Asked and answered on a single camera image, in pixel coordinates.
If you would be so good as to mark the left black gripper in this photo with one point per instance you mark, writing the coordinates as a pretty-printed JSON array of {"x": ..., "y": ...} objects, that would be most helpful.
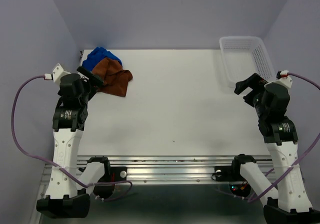
[{"x": 95, "y": 80}]

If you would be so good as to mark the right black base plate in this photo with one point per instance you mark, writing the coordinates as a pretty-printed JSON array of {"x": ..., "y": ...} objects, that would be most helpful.
[{"x": 223, "y": 174}]

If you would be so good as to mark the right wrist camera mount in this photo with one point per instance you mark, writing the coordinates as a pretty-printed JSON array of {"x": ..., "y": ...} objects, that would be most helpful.
[{"x": 283, "y": 79}]

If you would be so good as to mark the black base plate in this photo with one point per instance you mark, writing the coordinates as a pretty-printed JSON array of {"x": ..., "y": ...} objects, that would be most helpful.
[
  {"x": 117, "y": 174},
  {"x": 223, "y": 174}
]

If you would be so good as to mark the brown towel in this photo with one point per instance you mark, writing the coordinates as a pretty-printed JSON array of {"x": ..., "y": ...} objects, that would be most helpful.
[{"x": 115, "y": 78}]

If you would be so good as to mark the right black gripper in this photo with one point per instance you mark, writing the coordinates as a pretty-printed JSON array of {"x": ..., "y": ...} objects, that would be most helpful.
[{"x": 255, "y": 82}]

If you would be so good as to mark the aluminium mounting rail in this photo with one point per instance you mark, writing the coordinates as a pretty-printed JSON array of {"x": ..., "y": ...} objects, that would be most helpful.
[{"x": 170, "y": 170}]

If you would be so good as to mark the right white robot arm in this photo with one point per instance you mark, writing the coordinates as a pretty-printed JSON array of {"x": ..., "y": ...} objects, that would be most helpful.
[{"x": 285, "y": 201}]

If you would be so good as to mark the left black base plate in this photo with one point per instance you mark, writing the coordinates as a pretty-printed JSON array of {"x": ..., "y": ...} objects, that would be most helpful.
[{"x": 117, "y": 174}]

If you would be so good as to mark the blue towel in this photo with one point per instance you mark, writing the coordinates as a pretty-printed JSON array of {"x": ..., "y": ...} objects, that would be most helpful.
[{"x": 97, "y": 55}]

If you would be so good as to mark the white plastic basket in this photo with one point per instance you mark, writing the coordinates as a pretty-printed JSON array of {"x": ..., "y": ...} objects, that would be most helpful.
[{"x": 244, "y": 55}]

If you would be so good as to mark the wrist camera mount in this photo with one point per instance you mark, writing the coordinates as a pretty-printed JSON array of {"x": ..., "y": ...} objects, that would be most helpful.
[
  {"x": 283, "y": 79},
  {"x": 57, "y": 73}
]

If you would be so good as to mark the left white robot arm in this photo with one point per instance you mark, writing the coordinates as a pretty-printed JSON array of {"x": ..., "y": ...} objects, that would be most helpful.
[{"x": 67, "y": 196}]

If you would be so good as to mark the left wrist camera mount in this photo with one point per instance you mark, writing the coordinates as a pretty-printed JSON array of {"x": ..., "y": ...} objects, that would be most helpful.
[{"x": 57, "y": 73}]

